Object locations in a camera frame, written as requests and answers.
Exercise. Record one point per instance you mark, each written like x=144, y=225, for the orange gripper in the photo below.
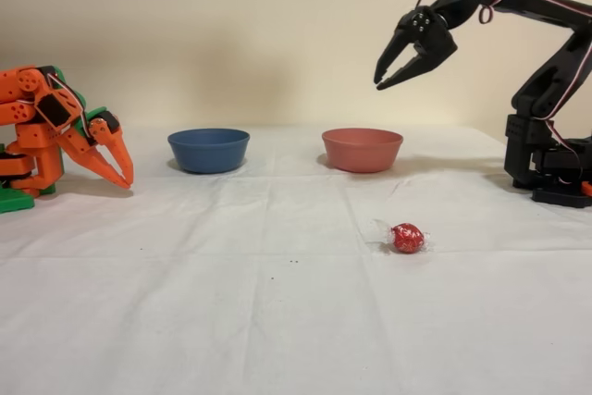
x=92, y=147

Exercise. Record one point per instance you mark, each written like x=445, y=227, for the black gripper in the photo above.
x=432, y=45

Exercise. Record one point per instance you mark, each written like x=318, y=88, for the red candy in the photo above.
x=407, y=238

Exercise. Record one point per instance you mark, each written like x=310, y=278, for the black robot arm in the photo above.
x=555, y=66

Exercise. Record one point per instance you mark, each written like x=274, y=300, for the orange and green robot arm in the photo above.
x=37, y=136

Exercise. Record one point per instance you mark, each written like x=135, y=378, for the red bowl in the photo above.
x=363, y=152

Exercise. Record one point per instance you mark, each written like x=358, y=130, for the blue bowl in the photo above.
x=208, y=154

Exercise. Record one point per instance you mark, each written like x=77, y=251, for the orange base clamp knob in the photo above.
x=587, y=188

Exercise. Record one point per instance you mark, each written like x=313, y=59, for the white tablecloth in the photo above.
x=277, y=321

